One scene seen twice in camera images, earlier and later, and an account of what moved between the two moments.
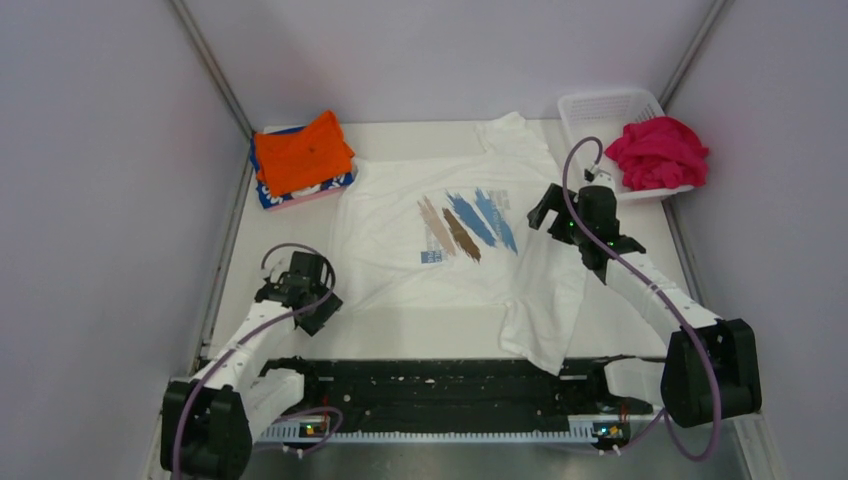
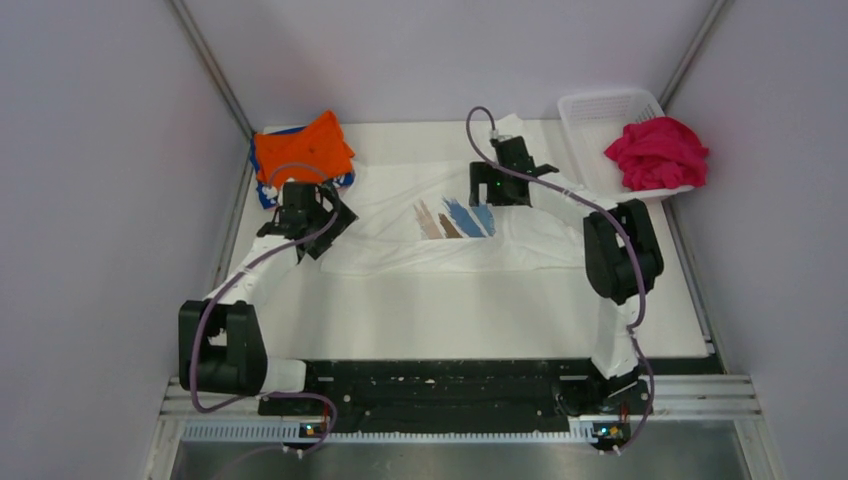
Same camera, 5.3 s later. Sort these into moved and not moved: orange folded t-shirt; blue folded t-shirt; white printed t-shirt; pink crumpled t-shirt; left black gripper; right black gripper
Moved: white printed t-shirt; left black gripper; right black gripper
Not moved: orange folded t-shirt; pink crumpled t-shirt; blue folded t-shirt
